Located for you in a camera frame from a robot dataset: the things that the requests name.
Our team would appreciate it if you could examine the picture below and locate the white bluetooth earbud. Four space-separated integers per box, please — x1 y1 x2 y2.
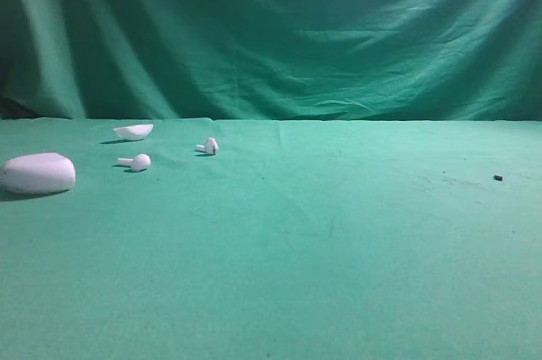
196 137 219 155

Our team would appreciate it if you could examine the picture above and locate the white earbud near case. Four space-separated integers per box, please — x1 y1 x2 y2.
117 153 152 172

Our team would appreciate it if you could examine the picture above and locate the white earbud case lid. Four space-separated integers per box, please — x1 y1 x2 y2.
113 124 154 141

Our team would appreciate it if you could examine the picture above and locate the white earbud case base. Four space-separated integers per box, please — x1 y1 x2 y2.
1 152 76 195

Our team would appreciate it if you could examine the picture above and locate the green table cloth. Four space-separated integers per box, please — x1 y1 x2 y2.
1 119 541 359

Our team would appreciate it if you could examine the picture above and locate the green backdrop cloth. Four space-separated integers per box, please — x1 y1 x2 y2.
1 0 541 120

